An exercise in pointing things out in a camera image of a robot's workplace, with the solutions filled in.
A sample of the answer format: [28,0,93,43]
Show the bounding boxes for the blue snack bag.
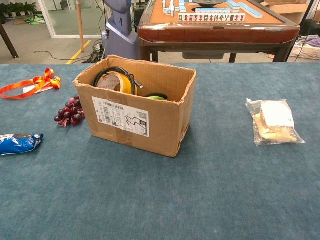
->
[0,133,45,156]

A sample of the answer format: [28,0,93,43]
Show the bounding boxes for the purple robot base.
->
[100,0,141,61]

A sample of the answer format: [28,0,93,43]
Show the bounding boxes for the brown cardboard box with label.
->
[72,54,198,158]

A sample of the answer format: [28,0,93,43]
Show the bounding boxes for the clear bag of wood pieces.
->
[245,97,306,147]

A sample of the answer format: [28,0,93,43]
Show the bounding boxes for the green and white wrapper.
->
[23,14,47,26]

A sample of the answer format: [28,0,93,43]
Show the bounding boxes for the green and black tape roll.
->
[143,92,169,101]

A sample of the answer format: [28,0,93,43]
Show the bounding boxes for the yellow tape roll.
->
[95,71,138,96]

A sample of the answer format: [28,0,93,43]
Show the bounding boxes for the blue table cloth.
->
[0,61,320,240]

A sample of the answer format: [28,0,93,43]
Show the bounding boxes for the dark red grape bunch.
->
[53,95,86,128]

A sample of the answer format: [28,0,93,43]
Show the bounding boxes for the brown mahjong table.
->
[137,0,301,64]

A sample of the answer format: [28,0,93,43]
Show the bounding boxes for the scattered blue mahjong tile cluster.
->
[161,0,188,18]

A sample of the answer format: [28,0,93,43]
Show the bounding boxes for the face-up mahjong tile row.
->
[177,12,247,23]

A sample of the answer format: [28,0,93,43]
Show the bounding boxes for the long blue-backed mahjong tile row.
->
[195,7,232,14]

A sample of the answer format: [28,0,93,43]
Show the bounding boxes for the wooden pole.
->
[75,0,86,54]

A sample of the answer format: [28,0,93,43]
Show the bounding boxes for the black round dish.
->
[192,0,226,8]

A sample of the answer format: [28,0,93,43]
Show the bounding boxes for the orange satin ribbon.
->
[0,67,62,100]

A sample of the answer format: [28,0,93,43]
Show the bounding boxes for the white paper card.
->
[22,85,54,95]

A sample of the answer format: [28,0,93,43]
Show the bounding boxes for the short stacked blue mahjong tiles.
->
[226,0,241,11]

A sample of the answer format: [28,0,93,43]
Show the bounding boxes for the slanted blue mahjong tile row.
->
[237,2,264,19]

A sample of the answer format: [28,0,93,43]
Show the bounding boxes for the white plastic basket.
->
[288,41,320,61]

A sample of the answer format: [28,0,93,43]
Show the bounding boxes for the open brown carton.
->
[260,0,312,25]

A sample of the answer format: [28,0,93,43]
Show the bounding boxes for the dark table leg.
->
[0,21,20,60]

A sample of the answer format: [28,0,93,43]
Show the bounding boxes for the purple cloth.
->
[304,36,320,48]

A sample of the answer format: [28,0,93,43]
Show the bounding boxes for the black stand leg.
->
[293,0,315,63]

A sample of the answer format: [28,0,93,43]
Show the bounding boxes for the potted green plants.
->
[0,1,38,18]

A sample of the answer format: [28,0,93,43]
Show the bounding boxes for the black coiled cable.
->
[91,66,145,95]

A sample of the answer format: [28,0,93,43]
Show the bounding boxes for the tangled cables and power strip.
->
[82,40,105,64]

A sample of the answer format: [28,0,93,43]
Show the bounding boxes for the black floor cable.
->
[33,50,91,62]

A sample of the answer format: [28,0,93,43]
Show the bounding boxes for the white glass door frame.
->
[37,0,107,40]

